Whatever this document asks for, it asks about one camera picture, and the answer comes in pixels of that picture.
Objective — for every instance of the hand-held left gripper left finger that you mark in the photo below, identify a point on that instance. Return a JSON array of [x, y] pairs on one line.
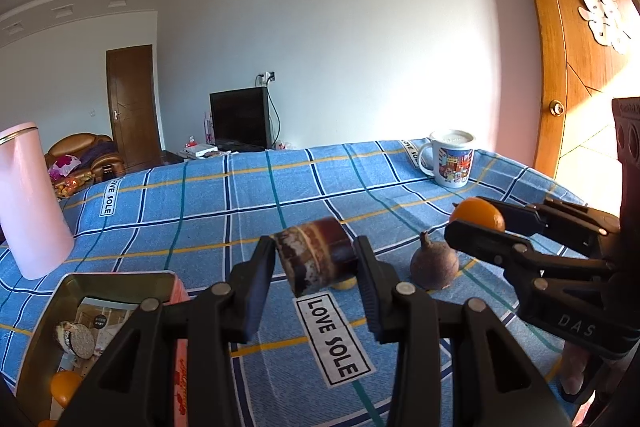
[[257, 287]]

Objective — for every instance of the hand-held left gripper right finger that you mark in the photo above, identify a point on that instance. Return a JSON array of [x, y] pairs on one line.
[[370, 287]]

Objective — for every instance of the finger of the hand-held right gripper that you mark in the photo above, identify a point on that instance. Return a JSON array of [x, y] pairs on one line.
[[550, 219], [500, 247]]

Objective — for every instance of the orange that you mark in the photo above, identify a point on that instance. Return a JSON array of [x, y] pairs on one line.
[[475, 211], [65, 387]]

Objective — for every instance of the brown patterned small jar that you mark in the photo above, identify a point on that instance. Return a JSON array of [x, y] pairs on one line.
[[315, 252]]

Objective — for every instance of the metal tin box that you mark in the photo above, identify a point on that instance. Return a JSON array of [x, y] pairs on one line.
[[115, 278]]

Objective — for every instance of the person's right hand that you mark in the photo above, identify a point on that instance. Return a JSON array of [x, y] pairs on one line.
[[575, 367]]

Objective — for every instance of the brown pear-shaped fruit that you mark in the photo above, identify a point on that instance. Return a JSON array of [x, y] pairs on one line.
[[434, 264]]

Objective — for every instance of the blue plaid tablecloth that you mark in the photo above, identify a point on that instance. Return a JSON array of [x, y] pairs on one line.
[[200, 207]]

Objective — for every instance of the white printed mug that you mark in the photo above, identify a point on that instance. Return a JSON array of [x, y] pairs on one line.
[[450, 162]]

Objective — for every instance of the brass door knob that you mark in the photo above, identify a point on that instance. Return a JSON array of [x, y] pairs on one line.
[[557, 107]]

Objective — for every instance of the flat white box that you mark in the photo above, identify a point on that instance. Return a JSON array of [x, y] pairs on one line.
[[200, 150]]

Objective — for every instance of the dark low tv stand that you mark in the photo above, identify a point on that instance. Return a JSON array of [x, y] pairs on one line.
[[172, 155]]

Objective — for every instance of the pink bottle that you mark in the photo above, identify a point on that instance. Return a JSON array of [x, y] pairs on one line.
[[208, 127]]

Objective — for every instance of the black television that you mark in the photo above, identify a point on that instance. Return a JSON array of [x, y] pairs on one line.
[[240, 117]]

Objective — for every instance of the light wooden door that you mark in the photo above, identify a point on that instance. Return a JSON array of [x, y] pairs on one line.
[[565, 7]]

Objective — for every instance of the white paper door decoration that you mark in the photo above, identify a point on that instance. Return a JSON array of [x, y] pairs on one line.
[[602, 12]]

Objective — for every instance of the dark wooden door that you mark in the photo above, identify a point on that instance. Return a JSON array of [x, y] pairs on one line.
[[132, 107]]

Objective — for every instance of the floral pillow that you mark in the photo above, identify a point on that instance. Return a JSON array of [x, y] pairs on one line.
[[65, 164]]

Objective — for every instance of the brown leather armchair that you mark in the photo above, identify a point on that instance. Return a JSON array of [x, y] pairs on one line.
[[75, 144]]

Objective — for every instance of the pink electric kettle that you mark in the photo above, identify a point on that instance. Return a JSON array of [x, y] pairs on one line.
[[30, 207]]

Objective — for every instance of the white wall outlet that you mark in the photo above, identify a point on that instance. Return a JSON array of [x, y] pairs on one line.
[[266, 77]]

